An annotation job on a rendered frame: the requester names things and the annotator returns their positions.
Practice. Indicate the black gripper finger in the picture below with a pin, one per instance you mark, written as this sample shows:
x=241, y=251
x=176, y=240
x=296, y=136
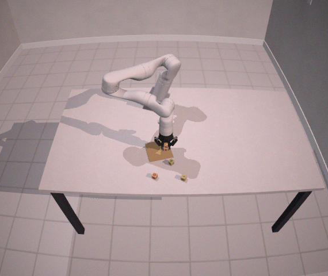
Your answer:
x=171, y=143
x=159, y=143

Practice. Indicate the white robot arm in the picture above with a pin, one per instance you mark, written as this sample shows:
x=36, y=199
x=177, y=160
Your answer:
x=111, y=82

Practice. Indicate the brown square mat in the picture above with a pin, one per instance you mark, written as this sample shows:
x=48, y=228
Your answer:
x=156, y=153

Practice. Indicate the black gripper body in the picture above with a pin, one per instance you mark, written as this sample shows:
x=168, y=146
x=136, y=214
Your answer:
x=161, y=137

